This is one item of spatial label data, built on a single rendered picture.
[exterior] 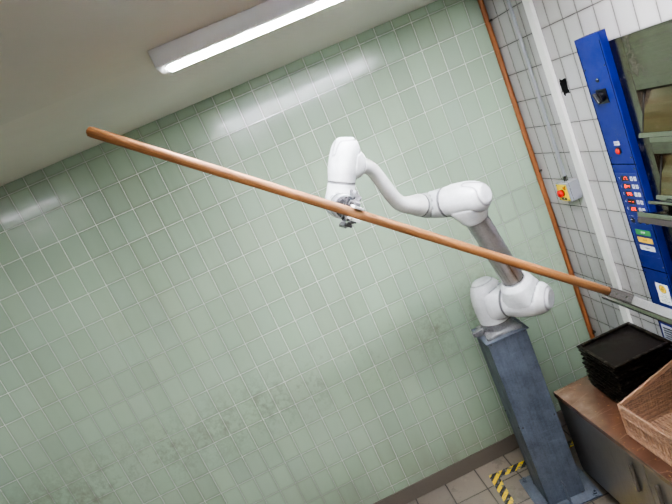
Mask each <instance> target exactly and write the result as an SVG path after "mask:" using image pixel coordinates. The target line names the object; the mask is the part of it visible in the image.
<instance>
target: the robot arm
mask: <svg viewBox="0 0 672 504"><path fill-rule="evenodd" d="M363 174H366V175H368V176H369V177H370V179H371V180H372V181H373V183H374V184H375V186H376V187H377V189H378V190H379V191H380V193H381V194H382V196H383V197H384V198H385V200H386V201H387V202H388V204H389V205H390V206H391V207H393V208H394V209H395V210H397V211H399V212H402V213H406V214H410V215H413V216H417V217H423V218H446V217H453V218H454V219H456V220H457V221H459V222H460V223H461V224H462V225H464V226H467V228H468V229H469V231H470V232H471V234H472V235H473V237H474V239H475V240H476V242H477V243H478V245H479V247H482V248H485V249H488V250H492V251H495V252H498V253H501V254H505V255H508V256H511V257H513V255H512V254H511V252H510V250H509V249H508V247H507V245H506V244H505V242H504V240H503V239H502V237H501V235H500V234H499V232H498V230H497V229H496V227H495V225H494V224H493V222H492V221H491V219H490V217H489V216H488V207H489V206H490V204H491V202H492V192H491V190H490V188H489V187H488V186H487V185H486V184H485V183H483V182H480V181H463V182H458V183H454V184H450V185H448V186H446V187H442V188H439V189H436V190H433V191H429V192H428V193H420V194H415V195H411V196H406V197H404V196H402V195H401V194H400V193H399V192H398V191H397V189H396V188H395V187H394V186H393V184H392V183H391V182H390V180H389V179H388V178H387V176H386V175H385V174H384V172H383V171H382V170H381V169H380V167H379V166H378V165H377V164H376V163H374V162H373V161H371V160H370V159H367V158H366V157H365V155H364V154H363V153H362V152H361V151H360V147H359V144H358V142H357V140H356V139H354V138H353V137H339V138H337V139H336V140H335V141H334V142H333V144H332V147H331V150H330V154H329V161H328V184H327V190H326V195H325V199H327V200H330V201H334V202H337V203H340V204H343V205H346V206H350V207H353V208H355V209H358V210H361V211H364V208H361V207H360V205H361V203H359V201H361V199H362V198H361V196H360V195H359V194H358V191H356V190H355V182H356V179H358V178H360V177H362V176H363ZM327 212H328V213H329V214H330V215H331V216H333V217H335V218H340V219H341V220H342V221H341V223H340V224H339V227H342V228H345V229H346V228H347V227H349V228H352V227H353V225H352V224H354V223H355V224H356V223H357V222H358V223H360V220H359V219H355V218H352V217H349V216H345V215H342V214H339V213H336V212H332V211H329V210H327ZM346 221H347V223H346ZM488 261H489V262H490V264H491V266H492V267H493V269H494V270H495V272H496V273H497V275H498V277H499V278H500V280H501V281H502V282H501V283H499V282H498V280H497V279H495V278H493V277H489V276H484V277H480V278H478V279H476V280H475V281H474V282H473V283H472V286H471V288H470V298H471V303H472V306H473V309H474V311H475V314H476V316H477V318H478V320H479V322H480V325H478V326H476V330H475V331H474V332H472V335H473V336H474V338H476V337H480V336H484V337H485V338H486V339H487V341H492V340H494V339H496V338H498V337H500V336H502V335H505V334H507V333H509V332H511V331H514V330H517V329H520V328H522V325H521V324H520V323H518V322H516V321H515V320H514V319H512V317H531V316H537V315H541V314H543V313H546V312H547V311H549V310H550V309H551V308H552V307H553V305H554V301H555V296H554V292H553V290H552V289H551V287H550V286H549V285H548V284H546V283H545V282H542V281H539V280H538V279H536V278H535V277H533V276H532V275H531V274H530V273H529V272H526V271H522V270H521V269H519V268H515V267H512V266H509V265H506V264H502V263H499V262H496V261H492V260H489V259H488Z"/></svg>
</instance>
